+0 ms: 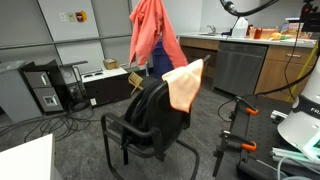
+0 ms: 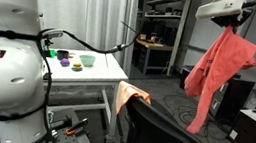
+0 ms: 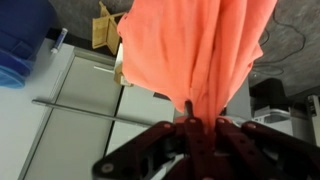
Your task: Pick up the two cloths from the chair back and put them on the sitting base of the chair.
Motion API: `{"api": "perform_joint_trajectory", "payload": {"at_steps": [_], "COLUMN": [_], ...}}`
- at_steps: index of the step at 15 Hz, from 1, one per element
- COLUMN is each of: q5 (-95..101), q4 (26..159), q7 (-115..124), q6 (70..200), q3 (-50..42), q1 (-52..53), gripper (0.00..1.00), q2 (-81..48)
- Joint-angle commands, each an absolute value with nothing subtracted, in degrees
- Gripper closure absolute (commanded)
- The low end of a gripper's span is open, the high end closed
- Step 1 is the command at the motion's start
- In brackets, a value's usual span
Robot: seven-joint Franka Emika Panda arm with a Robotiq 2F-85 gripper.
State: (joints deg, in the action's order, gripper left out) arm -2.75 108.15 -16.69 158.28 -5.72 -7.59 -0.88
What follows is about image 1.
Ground coiled pale blue cable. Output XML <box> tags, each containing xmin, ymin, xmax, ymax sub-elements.
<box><xmin>275</xmin><ymin>155</ymin><xmax>320</xmax><ymax>180</ymax></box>

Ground yellow green cable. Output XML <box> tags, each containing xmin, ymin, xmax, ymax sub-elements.
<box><xmin>287</xmin><ymin>41</ymin><xmax>320</xmax><ymax>103</ymax></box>

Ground tangled black floor cables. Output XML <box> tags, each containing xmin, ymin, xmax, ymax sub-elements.
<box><xmin>0</xmin><ymin>109</ymin><xmax>102</xmax><ymax>145</ymax></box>

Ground black cable conduit hose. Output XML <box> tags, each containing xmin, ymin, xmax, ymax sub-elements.
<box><xmin>219</xmin><ymin>0</ymin><xmax>280</xmax><ymax>18</ymax></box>

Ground grey wall handrail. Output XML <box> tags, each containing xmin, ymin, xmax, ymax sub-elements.
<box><xmin>0</xmin><ymin>32</ymin><xmax>133</xmax><ymax>52</ymax></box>

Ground tan basket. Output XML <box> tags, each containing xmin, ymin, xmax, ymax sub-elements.
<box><xmin>259</xmin><ymin>27</ymin><xmax>280</xmax><ymax>41</ymax></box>

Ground chrome sink faucet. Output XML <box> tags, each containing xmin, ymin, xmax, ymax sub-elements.
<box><xmin>206</xmin><ymin>24</ymin><xmax>218</xmax><ymax>35</ymax></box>

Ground long black cable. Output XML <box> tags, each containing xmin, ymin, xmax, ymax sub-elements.
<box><xmin>217</xmin><ymin>39</ymin><xmax>320</xmax><ymax>123</ymax></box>

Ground red fire alarm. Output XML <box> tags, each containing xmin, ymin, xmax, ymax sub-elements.
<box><xmin>75</xmin><ymin>10</ymin><xmax>89</xmax><ymax>24</ymax></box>

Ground small cardboard box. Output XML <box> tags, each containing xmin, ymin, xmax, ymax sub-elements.
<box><xmin>102</xmin><ymin>58</ymin><xmax>120</xmax><ymax>71</ymax></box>

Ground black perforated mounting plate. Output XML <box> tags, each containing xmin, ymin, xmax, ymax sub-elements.
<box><xmin>229</xmin><ymin>95</ymin><xmax>320</xmax><ymax>180</ymax></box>

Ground wooden kitchen counter cabinet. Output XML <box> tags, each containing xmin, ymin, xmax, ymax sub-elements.
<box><xmin>178</xmin><ymin>31</ymin><xmax>318</xmax><ymax>103</ymax></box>

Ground black equipment stand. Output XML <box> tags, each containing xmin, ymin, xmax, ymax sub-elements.
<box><xmin>59</xmin><ymin>60</ymin><xmax>92</xmax><ymax>113</ymax></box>

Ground short aluminium extrusion bar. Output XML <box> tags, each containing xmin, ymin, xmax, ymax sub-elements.
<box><xmin>269</xmin><ymin>109</ymin><xmax>288</xmax><ymax>123</ymax></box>

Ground white table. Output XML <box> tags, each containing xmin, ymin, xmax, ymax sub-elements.
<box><xmin>0</xmin><ymin>133</ymin><xmax>63</xmax><ymax>180</ymax></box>

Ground black drawer cabinet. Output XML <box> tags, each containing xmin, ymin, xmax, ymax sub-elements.
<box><xmin>21</xmin><ymin>59</ymin><xmax>68</xmax><ymax>116</ymax></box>

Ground salmon pink cloth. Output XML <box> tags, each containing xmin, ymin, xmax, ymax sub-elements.
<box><xmin>128</xmin><ymin>0</ymin><xmax>190</xmax><ymax>70</ymax></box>

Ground wooden folding stand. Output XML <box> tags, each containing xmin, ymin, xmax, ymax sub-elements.
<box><xmin>127</xmin><ymin>71</ymin><xmax>145</xmax><ymax>96</ymax></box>

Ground yellow fruit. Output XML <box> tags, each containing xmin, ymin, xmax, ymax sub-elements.
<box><xmin>270</xmin><ymin>31</ymin><xmax>283</xmax><ymax>42</ymax></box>

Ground long aluminium extrusion bar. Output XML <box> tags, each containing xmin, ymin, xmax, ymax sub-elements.
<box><xmin>269</xmin><ymin>146</ymin><xmax>320</xmax><ymax>165</ymax></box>

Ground black mesh office chair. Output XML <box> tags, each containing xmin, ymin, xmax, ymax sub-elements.
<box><xmin>100</xmin><ymin>54</ymin><xmax>212</xmax><ymax>180</ymax></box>

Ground low black white-topped cabinet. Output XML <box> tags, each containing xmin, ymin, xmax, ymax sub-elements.
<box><xmin>81</xmin><ymin>66</ymin><xmax>133</xmax><ymax>108</ymax></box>

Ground blue trash bin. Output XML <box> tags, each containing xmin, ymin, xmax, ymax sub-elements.
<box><xmin>152</xmin><ymin>36</ymin><xmax>177</xmax><ymax>80</ymax></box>

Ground red bottle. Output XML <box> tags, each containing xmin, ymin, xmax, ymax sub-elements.
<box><xmin>253</xmin><ymin>27</ymin><xmax>264</xmax><ymax>40</ymax></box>

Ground black backpack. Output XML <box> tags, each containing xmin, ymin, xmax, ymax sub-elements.
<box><xmin>124</xmin><ymin>79</ymin><xmax>168</xmax><ymax>148</ymax></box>

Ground light orange towel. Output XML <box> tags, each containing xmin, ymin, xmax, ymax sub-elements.
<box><xmin>161</xmin><ymin>58</ymin><xmax>205</xmax><ymax>114</ymax></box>

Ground stainless steel dishwasher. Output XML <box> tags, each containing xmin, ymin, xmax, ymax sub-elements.
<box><xmin>212</xmin><ymin>41</ymin><xmax>269</xmax><ymax>98</ymax></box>

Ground white light switch plate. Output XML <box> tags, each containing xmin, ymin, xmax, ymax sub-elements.
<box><xmin>58</xmin><ymin>11</ymin><xmax>68</xmax><ymax>23</ymax></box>

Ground orange handled black clamp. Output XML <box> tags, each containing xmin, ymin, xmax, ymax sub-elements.
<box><xmin>212</xmin><ymin>129</ymin><xmax>258</xmax><ymax>178</ymax></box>
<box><xmin>229</xmin><ymin>95</ymin><xmax>260</xmax><ymax>123</ymax></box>

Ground colourful printed box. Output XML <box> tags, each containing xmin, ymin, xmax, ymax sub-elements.
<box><xmin>281</xmin><ymin>19</ymin><xmax>314</xmax><ymax>40</ymax></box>

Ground grey metal cabinet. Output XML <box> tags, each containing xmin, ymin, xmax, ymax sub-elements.
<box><xmin>0</xmin><ymin>59</ymin><xmax>43</xmax><ymax>124</ymax></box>

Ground black mounted camera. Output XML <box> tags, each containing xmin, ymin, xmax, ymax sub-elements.
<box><xmin>299</xmin><ymin>0</ymin><xmax>320</xmax><ymax>33</ymax></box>

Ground white plastic jug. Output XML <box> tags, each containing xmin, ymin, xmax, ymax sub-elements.
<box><xmin>231</xmin><ymin>16</ymin><xmax>250</xmax><ymax>39</ymax></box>

